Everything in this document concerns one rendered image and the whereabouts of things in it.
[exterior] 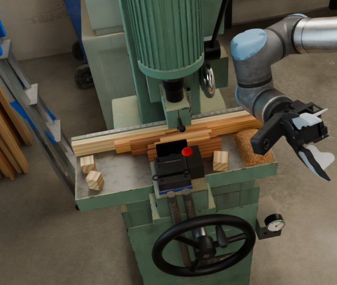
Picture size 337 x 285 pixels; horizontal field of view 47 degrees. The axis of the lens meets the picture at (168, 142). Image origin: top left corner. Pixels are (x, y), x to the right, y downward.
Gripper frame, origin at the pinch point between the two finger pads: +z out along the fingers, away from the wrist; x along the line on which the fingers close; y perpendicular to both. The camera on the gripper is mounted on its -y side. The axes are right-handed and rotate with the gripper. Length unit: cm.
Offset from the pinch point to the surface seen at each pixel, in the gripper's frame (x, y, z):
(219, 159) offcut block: 14.0, -12.8, -33.2
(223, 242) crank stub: 20.0, -23.5, -9.5
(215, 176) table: 18.9, -15.5, -32.7
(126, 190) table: 13, -41, -36
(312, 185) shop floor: 104, 47, -97
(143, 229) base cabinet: 33, -42, -42
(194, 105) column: 11, -8, -65
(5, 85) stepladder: -11, -72, -109
